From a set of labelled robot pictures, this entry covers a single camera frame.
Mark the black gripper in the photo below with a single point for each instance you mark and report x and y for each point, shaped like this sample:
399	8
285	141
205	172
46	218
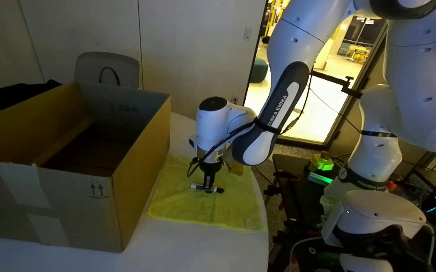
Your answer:
211	168

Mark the black marker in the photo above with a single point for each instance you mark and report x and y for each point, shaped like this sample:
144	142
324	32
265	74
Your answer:
196	186

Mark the yellow green cloth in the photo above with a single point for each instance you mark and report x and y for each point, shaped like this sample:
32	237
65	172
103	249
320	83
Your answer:
188	206

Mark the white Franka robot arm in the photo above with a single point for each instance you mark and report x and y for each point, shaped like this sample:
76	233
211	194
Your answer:
420	100

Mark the green lit control box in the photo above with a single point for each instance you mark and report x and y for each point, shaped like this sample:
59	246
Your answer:
323	166

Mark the open cardboard box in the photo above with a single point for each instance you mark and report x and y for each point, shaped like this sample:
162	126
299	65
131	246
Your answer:
52	216

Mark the dark green round stool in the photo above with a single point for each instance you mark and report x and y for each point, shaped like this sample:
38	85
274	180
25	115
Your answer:
258	70

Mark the small orange object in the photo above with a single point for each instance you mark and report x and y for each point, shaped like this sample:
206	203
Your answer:
391	185

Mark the black fabric bundle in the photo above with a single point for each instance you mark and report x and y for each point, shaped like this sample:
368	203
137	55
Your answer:
16	92

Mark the dark electronics unit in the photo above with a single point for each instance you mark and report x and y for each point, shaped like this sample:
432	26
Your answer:
430	197

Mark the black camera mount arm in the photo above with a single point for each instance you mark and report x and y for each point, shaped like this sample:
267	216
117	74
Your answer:
336	83

